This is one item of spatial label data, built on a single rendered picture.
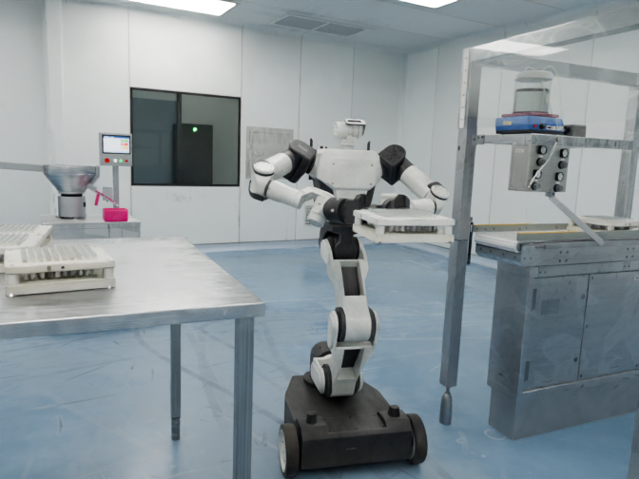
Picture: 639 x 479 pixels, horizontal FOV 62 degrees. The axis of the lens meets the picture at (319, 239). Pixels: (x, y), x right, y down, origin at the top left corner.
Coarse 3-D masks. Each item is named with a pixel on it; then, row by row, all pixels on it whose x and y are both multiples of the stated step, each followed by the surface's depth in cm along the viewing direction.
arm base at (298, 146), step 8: (296, 144) 217; (304, 144) 220; (296, 152) 215; (304, 152) 217; (312, 152) 219; (304, 160) 216; (312, 160) 218; (304, 168) 218; (288, 176) 224; (296, 176) 221
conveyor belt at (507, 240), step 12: (480, 240) 240; (492, 240) 233; (504, 240) 227; (516, 240) 223; (528, 240) 224; (540, 240) 227; (552, 240) 230; (564, 240) 232; (576, 240) 236; (516, 252) 222
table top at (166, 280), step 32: (128, 256) 180; (160, 256) 182; (192, 256) 184; (0, 288) 132; (128, 288) 137; (160, 288) 138; (192, 288) 139; (224, 288) 141; (0, 320) 107; (32, 320) 108; (64, 320) 110; (96, 320) 113; (128, 320) 116; (160, 320) 119; (192, 320) 122
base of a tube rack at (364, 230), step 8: (360, 232) 168; (368, 232) 160; (432, 232) 162; (440, 232) 163; (376, 240) 153; (384, 240) 154; (392, 240) 154; (400, 240) 155; (408, 240) 156; (416, 240) 156; (424, 240) 157; (432, 240) 157; (440, 240) 158; (448, 240) 158
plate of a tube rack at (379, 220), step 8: (368, 216) 160; (376, 216) 159; (440, 216) 165; (376, 224) 153; (384, 224) 153; (392, 224) 154; (400, 224) 154; (408, 224) 155; (416, 224) 155; (424, 224) 156; (432, 224) 156; (440, 224) 157; (448, 224) 157
